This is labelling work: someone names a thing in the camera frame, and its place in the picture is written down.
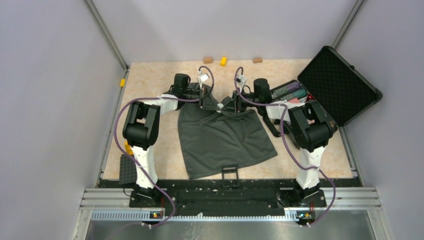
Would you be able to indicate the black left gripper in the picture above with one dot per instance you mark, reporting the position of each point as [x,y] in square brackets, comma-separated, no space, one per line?
[206,103]

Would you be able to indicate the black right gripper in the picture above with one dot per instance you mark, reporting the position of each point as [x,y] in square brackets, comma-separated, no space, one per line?
[234,105]

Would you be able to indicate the blue round brooch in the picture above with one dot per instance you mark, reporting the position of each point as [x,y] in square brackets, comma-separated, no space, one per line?
[220,106]

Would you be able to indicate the dark grey t-shirt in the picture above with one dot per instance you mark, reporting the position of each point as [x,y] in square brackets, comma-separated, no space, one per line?
[210,140]

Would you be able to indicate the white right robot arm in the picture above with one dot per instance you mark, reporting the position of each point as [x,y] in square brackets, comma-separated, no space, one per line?
[306,124]

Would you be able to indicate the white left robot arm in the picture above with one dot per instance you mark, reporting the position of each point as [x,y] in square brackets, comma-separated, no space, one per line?
[141,126]

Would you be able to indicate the black square brooch stand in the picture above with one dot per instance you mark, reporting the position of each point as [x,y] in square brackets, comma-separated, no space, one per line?
[230,176]

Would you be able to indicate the tan wooden block left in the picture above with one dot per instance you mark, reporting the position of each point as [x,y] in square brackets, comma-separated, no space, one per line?
[208,60]

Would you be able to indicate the tan wooden block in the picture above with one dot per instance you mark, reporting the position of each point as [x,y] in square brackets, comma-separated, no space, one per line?
[257,60]
[208,60]

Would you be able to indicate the yellow wooden block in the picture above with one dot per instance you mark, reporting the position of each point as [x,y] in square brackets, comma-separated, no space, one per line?
[223,61]

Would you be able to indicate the tan wooden block right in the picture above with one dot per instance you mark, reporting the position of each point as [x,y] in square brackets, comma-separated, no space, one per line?
[257,60]

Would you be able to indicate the yellow triangular wedge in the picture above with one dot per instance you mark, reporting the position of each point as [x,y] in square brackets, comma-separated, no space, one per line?
[128,148]

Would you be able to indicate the black poker chip case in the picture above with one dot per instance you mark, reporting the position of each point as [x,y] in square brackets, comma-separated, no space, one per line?
[340,89]

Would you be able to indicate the black perforated block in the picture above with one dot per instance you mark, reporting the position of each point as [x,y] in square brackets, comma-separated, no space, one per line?
[127,171]

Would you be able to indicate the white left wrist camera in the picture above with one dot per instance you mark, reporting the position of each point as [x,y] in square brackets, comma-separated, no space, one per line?
[202,77]

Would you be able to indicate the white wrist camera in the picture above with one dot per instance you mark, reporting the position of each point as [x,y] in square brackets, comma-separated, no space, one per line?
[240,80]
[202,77]

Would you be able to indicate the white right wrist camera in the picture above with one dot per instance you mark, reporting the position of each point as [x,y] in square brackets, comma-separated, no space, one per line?
[240,80]

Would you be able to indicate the yellow wall bracket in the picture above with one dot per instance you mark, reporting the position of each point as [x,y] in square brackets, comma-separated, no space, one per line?
[122,82]

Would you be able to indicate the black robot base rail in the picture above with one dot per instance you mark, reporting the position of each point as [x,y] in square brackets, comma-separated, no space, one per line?
[214,198]

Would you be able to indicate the white slotted cable duct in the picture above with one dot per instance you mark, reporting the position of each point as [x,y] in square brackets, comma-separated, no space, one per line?
[154,216]

